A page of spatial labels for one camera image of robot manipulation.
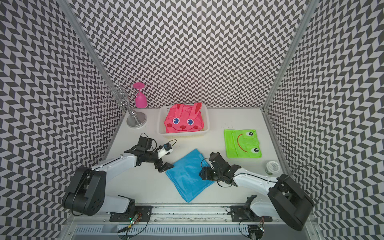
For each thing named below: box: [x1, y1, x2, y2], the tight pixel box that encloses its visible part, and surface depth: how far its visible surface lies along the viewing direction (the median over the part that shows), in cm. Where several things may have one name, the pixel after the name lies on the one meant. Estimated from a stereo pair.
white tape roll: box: [265, 160, 280, 175], surface depth 84 cm
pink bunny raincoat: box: [164, 103, 204, 133], surface depth 107 cm
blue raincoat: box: [165, 148, 216, 203], surface depth 84 cm
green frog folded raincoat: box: [224, 129, 262, 159], surface depth 99 cm
